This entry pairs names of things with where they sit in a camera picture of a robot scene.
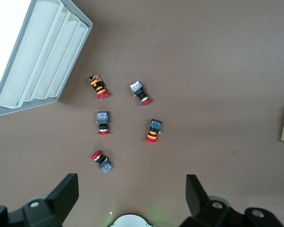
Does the white compartment tray grey rim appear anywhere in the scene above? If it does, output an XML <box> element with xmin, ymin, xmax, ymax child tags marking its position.
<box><xmin>0</xmin><ymin>0</ymin><xmax>94</xmax><ymax>119</ymax></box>

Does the red button shiny silver block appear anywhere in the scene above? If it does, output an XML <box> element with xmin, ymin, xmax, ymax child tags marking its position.
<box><xmin>129</xmin><ymin>80</ymin><xmax>154</xmax><ymax>106</ymax></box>

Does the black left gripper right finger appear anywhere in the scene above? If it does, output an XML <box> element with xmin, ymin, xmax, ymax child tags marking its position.
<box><xmin>179</xmin><ymin>174</ymin><xmax>284</xmax><ymax>227</ymax></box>

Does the red button grey block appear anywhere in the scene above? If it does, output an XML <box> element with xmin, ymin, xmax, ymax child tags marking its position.
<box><xmin>90</xmin><ymin>150</ymin><xmax>114</xmax><ymax>174</ymax></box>
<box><xmin>95</xmin><ymin>111</ymin><xmax>112</xmax><ymax>136</ymax></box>

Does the red button orange collar green block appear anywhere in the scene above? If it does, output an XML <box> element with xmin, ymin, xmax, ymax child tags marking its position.
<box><xmin>145</xmin><ymin>118</ymin><xmax>163</xmax><ymax>144</ymax></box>

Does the red button amber clear block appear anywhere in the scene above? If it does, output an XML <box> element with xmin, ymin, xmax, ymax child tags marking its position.
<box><xmin>87</xmin><ymin>73</ymin><xmax>110</xmax><ymax>100</ymax></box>

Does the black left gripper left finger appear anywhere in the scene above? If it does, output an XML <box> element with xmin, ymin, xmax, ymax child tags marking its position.
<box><xmin>0</xmin><ymin>173</ymin><xmax>80</xmax><ymax>227</ymax></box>

